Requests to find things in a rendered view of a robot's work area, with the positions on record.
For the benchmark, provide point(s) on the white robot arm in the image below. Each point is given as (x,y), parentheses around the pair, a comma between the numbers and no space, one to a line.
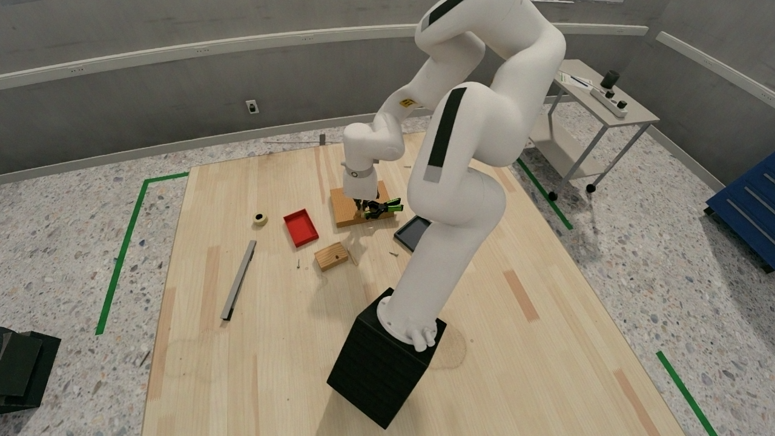
(491,125)

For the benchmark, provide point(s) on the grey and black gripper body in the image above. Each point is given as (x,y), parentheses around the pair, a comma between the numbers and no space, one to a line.
(364,188)

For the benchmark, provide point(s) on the red open tray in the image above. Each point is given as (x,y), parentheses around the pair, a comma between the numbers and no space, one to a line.
(301,228)

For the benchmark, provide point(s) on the beige hollow cylinder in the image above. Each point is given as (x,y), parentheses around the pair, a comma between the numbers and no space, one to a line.
(256,218)

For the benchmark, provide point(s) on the grey long flat bar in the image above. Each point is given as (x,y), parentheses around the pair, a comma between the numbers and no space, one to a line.
(236,287)

